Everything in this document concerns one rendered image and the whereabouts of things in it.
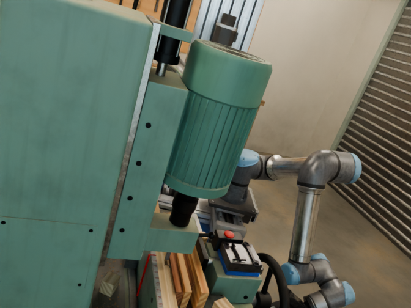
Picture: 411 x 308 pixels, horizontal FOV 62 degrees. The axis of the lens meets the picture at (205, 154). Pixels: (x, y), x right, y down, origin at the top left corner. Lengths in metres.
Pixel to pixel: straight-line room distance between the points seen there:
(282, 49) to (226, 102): 3.92
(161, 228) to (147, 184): 0.16
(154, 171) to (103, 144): 0.13
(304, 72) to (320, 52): 0.32
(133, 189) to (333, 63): 4.45
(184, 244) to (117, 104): 0.42
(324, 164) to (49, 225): 0.87
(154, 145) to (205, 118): 0.11
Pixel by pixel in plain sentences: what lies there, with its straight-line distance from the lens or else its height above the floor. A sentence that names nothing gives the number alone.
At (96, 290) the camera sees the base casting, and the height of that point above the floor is 0.80.
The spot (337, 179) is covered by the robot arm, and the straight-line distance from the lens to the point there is 1.30.
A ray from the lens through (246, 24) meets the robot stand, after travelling 1.57.
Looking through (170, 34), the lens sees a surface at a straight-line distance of 0.67.
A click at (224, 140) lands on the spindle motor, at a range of 0.70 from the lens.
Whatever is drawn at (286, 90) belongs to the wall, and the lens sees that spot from 4.75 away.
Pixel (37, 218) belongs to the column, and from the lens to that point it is 0.74.
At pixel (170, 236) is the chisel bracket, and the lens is 0.87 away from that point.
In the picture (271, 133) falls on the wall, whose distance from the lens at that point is 4.89.
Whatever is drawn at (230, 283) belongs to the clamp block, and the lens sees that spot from 0.98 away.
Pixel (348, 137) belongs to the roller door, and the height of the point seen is 0.67.
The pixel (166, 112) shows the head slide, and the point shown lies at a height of 1.37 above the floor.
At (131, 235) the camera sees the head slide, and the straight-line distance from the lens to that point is 0.81.
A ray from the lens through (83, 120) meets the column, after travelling 0.63.
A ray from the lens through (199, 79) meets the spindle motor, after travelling 0.68.
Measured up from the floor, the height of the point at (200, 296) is 0.96.
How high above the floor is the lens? 1.57
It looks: 22 degrees down
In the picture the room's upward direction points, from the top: 18 degrees clockwise
